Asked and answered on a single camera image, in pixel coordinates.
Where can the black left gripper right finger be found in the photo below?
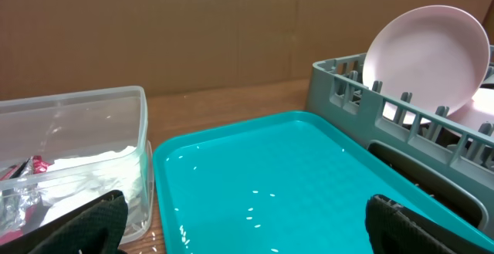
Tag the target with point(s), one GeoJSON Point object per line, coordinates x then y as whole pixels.
{"type": "Point", "coordinates": [395, 229]}

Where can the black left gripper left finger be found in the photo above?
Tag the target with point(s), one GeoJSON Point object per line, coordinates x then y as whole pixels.
{"type": "Point", "coordinates": [96, 227]}

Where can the white napkin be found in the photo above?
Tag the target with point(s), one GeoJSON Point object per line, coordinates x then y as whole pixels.
{"type": "Point", "coordinates": [62, 195]}

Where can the red foil wrapper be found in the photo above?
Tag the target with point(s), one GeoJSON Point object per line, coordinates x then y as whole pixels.
{"type": "Point", "coordinates": [22, 210]}

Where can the pink small bowl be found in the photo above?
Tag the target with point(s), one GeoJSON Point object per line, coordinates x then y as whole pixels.
{"type": "Point", "coordinates": [477, 111]}

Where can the pink round plate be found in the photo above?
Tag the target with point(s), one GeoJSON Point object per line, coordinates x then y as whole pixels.
{"type": "Point", "coordinates": [438, 53]}

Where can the clear plastic bin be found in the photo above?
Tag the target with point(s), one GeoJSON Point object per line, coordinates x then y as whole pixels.
{"type": "Point", "coordinates": [81, 124]}

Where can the grey plastic dish rack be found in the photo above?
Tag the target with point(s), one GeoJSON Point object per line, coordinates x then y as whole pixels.
{"type": "Point", "coordinates": [449, 161]}

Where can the teal plastic tray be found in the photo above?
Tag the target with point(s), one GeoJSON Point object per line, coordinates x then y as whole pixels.
{"type": "Point", "coordinates": [285, 183]}

